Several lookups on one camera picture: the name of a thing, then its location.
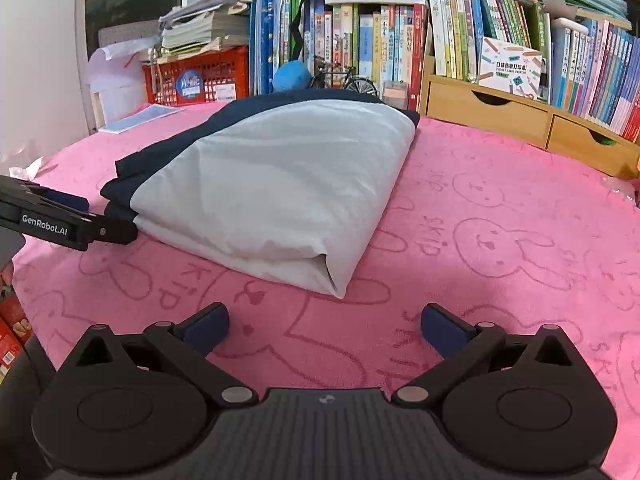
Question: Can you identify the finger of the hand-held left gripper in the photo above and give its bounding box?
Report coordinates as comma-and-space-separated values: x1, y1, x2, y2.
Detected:
25, 185, 91, 213
92, 214, 139, 246

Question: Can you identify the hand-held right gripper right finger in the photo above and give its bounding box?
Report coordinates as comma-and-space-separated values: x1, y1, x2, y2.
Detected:
391, 304, 581, 406

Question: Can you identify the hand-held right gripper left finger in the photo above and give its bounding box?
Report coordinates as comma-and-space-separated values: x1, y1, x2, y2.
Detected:
75, 303, 260, 409

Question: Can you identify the navy and white jacket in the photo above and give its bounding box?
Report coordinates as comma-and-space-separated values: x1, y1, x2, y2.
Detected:
100, 89, 421, 300

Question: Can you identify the crumpled white tissue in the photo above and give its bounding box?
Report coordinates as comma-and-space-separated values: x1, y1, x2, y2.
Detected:
9, 156, 45, 179

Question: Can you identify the red printed box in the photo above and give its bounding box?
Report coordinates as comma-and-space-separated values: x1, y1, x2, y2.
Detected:
0, 260, 35, 386

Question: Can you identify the white canvas board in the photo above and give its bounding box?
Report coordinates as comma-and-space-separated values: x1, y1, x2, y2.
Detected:
90, 80, 150, 131

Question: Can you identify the light blue booklet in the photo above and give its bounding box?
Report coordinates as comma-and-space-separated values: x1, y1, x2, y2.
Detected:
99, 104, 185, 136

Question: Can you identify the white paper sheet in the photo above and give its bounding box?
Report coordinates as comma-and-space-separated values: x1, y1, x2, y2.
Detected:
87, 42, 163, 86

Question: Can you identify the red plastic crate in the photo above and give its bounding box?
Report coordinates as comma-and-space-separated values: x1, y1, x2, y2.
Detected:
142, 46, 251, 107

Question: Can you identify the wooden drawer organizer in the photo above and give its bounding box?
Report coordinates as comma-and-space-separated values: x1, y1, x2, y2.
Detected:
419, 55, 640, 181

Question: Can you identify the stack of paper workbooks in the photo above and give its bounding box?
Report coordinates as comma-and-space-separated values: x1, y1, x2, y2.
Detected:
159, 0, 251, 56

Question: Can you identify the clear plastic wrapper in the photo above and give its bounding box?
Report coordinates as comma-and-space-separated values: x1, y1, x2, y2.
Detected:
602, 174, 640, 207

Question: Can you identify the blue plush ball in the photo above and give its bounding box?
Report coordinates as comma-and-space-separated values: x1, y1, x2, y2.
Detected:
272, 60, 312, 93

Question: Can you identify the small clear photo stand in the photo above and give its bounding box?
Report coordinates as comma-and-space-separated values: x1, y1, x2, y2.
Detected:
382, 80, 412, 109

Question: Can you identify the miniature bicycle model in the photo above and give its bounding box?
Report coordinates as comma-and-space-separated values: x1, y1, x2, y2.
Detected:
307, 62, 381, 98

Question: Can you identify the white colourful printed box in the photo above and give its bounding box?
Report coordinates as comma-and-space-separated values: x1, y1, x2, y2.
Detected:
477, 37, 543, 101

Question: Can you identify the row of thin children's books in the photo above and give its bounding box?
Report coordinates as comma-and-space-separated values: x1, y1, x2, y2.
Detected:
250, 0, 431, 98

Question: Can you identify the row of blue and red books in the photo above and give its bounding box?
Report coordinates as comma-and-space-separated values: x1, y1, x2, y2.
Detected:
550, 17, 640, 143

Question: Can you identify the white shelf board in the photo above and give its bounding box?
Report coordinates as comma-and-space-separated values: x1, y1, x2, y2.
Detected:
325, 0, 429, 9

